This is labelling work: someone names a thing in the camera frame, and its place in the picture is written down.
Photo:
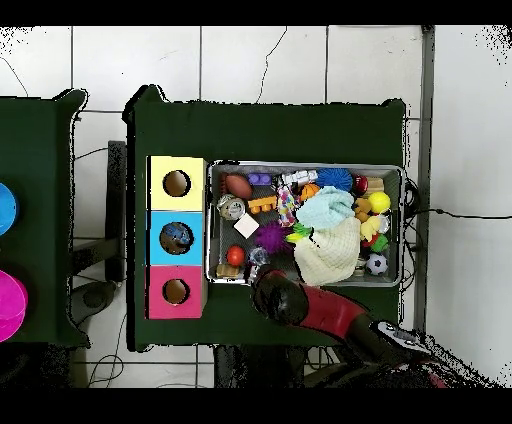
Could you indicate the brown toy football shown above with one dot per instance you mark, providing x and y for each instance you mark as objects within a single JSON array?
[{"x": 238, "y": 186}]

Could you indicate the orange plastic building block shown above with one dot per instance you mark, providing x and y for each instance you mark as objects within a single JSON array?
[{"x": 262, "y": 204}]

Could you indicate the cream muslin cloth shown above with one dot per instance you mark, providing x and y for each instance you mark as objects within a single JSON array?
[{"x": 328, "y": 256}]

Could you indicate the small clear bottle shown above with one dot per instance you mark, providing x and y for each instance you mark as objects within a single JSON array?
[{"x": 258, "y": 256}]

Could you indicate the plain wooden cube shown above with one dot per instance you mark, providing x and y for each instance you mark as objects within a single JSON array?
[{"x": 246, "y": 226}]

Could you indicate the blue round disc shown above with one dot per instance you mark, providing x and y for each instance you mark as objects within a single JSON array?
[{"x": 8, "y": 208}]

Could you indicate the crushed drink can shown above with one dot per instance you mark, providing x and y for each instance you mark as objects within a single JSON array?
[{"x": 231, "y": 207}]

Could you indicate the silver toy robot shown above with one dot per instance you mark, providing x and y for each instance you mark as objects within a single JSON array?
[{"x": 300, "y": 177}]

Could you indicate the plain red ball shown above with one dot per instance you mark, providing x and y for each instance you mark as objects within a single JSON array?
[{"x": 235, "y": 256}]

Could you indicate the wooden box with three holes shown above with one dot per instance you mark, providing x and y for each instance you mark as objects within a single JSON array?
[{"x": 160, "y": 200}]

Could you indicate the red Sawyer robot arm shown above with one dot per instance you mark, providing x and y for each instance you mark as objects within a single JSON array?
[{"x": 328, "y": 312}]

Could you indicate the silver mesh bin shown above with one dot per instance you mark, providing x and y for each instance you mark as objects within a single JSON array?
[{"x": 394, "y": 180}]

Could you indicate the light blue muslin cloth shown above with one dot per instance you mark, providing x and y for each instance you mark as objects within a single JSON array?
[{"x": 326, "y": 208}]

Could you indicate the magenta round disc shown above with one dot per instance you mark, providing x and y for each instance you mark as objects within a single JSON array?
[{"x": 12, "y": 304}]

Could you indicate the grey metal post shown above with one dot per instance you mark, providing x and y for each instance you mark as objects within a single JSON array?
[{"x": 424, "y": 160}]

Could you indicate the purple spiky ball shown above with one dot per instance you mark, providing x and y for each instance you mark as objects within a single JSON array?
[{"x": 272, "y": 238}]

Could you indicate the dark green table cloth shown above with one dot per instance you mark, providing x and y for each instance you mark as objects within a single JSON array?
[
  {"x": 280, "y": 132},
  {"x": 40, "y": 160}
]

